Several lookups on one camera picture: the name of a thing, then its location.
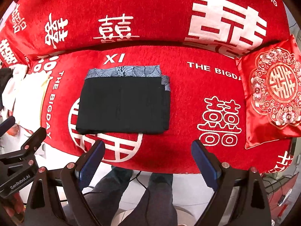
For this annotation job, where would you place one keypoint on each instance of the person's left leg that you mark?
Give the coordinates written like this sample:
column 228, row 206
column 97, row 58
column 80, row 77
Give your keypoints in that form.
column 105, row 193

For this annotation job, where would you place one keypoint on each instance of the red printed sofa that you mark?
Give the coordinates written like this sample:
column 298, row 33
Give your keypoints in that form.
column 178, row 127

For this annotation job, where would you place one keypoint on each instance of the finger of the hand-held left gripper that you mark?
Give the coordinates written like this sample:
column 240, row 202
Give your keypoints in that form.
column 35, row 140
column 7, row 125

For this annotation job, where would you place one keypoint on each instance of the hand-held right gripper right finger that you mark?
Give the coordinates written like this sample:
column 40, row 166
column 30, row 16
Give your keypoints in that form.
column 204, row 164

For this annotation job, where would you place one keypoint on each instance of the white cloth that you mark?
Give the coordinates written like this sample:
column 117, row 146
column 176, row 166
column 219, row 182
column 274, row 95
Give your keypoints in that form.
column 16, row 75

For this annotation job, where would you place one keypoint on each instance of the cream cloth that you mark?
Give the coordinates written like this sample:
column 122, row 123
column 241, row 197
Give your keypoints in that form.
column 31, row 96

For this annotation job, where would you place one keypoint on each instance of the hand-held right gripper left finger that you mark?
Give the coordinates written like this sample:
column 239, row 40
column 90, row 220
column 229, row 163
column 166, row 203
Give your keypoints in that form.
column 92, row 159

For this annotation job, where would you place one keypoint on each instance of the red embroidered cushion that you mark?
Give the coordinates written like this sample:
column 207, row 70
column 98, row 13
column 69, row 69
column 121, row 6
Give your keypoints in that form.
column 275, row 91

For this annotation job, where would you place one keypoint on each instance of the black pants with blue-patterned lining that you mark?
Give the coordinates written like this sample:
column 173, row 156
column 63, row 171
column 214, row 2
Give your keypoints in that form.
column 123, row 103

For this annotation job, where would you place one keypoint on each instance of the person's leg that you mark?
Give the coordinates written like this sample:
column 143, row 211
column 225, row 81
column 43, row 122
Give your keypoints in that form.
column 105, row 193
column 155, row 200

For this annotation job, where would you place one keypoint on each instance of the person's right leg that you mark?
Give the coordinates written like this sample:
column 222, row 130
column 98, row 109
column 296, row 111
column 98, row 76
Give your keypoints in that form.
column 155, row 200

